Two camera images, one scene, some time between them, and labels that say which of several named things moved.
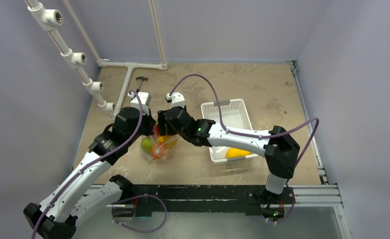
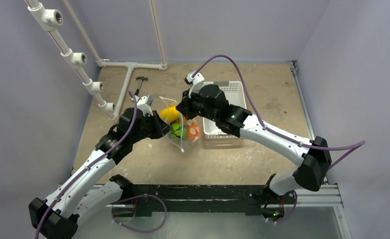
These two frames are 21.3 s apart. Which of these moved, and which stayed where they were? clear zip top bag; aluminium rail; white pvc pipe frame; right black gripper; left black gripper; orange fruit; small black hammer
Moved: orange fruit; right black gripper; clear zip top bag
Stayed: white pvc pipe frame; small black hammer; left black gripper; aluminium rail
